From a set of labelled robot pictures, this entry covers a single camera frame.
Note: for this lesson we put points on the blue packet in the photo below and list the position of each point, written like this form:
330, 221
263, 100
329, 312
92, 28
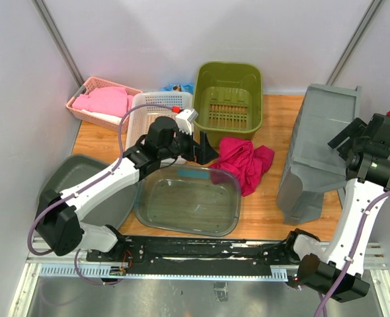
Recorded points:
188, 87

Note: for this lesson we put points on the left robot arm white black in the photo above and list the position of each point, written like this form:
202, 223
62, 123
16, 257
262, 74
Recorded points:
59, 220

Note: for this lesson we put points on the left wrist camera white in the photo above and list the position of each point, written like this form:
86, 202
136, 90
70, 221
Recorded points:
185, 119

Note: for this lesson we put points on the pink plastic basket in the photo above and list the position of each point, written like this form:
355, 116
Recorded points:
88, 86

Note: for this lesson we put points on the dark grey tray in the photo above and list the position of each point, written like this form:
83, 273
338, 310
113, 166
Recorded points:
76, 169

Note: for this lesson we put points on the large grey plastic bin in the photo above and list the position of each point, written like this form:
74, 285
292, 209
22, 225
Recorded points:
312, 168

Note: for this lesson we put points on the white folded cloth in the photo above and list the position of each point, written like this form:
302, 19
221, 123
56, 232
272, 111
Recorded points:
105, 117

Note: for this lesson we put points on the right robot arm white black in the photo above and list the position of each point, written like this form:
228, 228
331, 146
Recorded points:
336, 271

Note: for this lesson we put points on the magenta crumpled cloth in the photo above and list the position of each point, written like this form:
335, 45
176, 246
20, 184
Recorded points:
247, 163

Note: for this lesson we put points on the green plastic basin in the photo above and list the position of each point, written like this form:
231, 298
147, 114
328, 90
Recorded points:
228, 98

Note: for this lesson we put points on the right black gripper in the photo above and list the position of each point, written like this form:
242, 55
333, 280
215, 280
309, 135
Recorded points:
354, 131

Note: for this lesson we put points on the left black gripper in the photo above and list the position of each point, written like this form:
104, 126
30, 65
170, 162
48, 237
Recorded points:
206, 152

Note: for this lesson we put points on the white perforated basket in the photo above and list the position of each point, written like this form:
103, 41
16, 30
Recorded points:
141, 119

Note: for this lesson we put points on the clear plastic container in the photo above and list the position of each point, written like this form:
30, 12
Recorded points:
190, 199

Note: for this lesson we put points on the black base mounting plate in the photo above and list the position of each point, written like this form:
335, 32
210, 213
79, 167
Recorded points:
160, 255

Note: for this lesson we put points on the pink folded towel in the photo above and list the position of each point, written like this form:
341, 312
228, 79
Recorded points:
114, 101

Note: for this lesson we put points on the white cable duct rail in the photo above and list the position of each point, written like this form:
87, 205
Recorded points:
108, 272

